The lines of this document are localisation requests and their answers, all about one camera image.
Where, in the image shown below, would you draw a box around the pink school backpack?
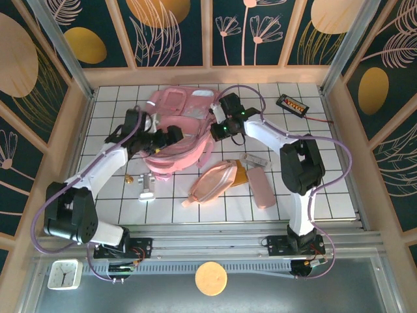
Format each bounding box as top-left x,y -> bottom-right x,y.
143,85 -> 223,179

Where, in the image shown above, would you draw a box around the clear plastic pen box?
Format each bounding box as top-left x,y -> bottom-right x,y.
240,153 -> 273,168

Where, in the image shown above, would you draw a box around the pink zip pencil pouch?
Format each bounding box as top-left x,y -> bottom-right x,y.
181,159 -> 240,207

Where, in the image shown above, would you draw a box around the pink hard pencil case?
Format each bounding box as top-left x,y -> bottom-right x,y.
246,166 -> 276,210

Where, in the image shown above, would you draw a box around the silver metal clamp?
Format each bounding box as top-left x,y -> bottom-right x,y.
136,173 -> 158,201

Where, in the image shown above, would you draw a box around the black battery charger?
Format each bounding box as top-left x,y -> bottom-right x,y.
275,93 -> 310,117

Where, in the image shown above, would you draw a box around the round yellow sponge disc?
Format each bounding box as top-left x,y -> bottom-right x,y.
194,260 -> 229,297

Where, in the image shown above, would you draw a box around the white square alarm clock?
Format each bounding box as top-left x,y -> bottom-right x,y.
47,259 -> 83,291

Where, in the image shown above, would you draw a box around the grey metal plate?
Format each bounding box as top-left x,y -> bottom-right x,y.
18,257 -> 403,313

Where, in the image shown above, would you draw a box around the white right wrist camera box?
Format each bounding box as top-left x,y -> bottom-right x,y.
210,102 -> 227,121

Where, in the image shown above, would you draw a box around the wall panel three pink flowers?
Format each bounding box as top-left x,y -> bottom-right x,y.
208,0 -> 298,68

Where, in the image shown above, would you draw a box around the thin red wire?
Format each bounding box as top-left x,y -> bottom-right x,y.
306,114 -> 335,125

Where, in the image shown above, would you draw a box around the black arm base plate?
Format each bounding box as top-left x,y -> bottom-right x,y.
93,237 -> 154,260
260,234 -> 326,259

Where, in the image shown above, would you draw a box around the aluminium mounting rail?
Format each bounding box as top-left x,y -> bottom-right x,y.
32,221 -> 386,262

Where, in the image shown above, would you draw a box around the grey slotted cable duct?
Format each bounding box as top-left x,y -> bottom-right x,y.
81,260 -> 294,276

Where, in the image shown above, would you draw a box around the aluminium frame post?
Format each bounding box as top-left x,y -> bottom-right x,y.
25,0 -> 97,100
320,0 -> 382,96

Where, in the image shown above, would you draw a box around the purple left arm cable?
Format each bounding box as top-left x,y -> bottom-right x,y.
32,107 -> 148,283

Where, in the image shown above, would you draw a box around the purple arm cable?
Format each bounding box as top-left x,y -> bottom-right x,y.
32,107 -> 148,283
216,83 -> 355,280

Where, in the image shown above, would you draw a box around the narrow wall panel cream disc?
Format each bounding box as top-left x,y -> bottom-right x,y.
285,0 -> 360,68

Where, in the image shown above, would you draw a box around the wall panel single pink flower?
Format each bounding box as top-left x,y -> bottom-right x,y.
0,100 -> 50,239

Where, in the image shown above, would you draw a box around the wide wall panel cream disc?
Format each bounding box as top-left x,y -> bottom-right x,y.
0,0 -> 72,145

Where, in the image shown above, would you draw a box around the black cable junction box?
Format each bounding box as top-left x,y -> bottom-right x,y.
289,259 -> 328,280

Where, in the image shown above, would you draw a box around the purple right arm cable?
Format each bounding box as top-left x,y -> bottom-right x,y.
216,83 -> 355,280

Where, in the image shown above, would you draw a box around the wall panel pink feather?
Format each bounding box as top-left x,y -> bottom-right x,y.
369,113 -> 417,233

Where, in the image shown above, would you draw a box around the wall panel yellow oval fern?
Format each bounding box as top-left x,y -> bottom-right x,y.
341,0 -> 417,142

